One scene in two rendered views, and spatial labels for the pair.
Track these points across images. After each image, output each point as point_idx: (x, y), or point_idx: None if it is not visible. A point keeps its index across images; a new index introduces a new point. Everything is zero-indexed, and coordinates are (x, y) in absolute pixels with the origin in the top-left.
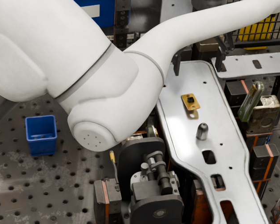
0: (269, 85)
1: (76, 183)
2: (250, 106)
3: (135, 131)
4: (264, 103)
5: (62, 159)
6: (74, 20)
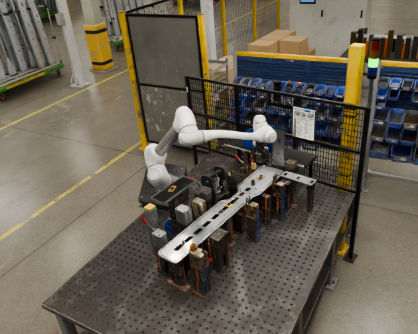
0: (328, 202)
1: None
2: (272, 181)
3: (189, 143)
4: (277, 183)
5: None
6: (186, 116)
